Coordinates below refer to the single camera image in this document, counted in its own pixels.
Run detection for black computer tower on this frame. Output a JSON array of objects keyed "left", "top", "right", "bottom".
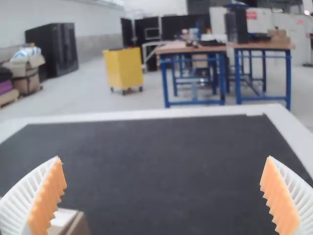
[{"left": 224, "top": 8, "right": 249, "bottom": 45}]

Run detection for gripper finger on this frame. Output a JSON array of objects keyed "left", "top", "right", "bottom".
[
  {"left": 0, "top": 155, "right": 68, "bottom": 235},
  {"left": 259, "top": 155, "right": 313, "bottom": 235}
]

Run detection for blue frame workbench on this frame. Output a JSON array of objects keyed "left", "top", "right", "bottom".
[
  {"left": 156, "top": 43, "right": 228, "bottom": 109},
  {"left": 227, "top": 41, "right": 295, "bottom": 111}
]

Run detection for black cabinet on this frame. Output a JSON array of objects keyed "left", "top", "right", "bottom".
[{"left": 25, "top": 23, "right": 79, "bottom": 83}]

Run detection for stacked cardboard cartons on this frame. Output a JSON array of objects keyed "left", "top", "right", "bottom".
[{"left": 2, "top": 44, "right": 46, "bottom": 96}]

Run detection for cardboard box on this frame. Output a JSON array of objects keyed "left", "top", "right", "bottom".
[{"left": 47, "top": 208, "right": 91, "bottom": 235}]

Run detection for yellow wheeled cart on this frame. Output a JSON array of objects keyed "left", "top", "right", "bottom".
[{"left": 102, "top": 47, "right": 144, "bottom": 95}]

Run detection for black mat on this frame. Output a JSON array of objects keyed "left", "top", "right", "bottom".
[{"left": 0, "top": 114, "right": 313, "bottom": 235}]

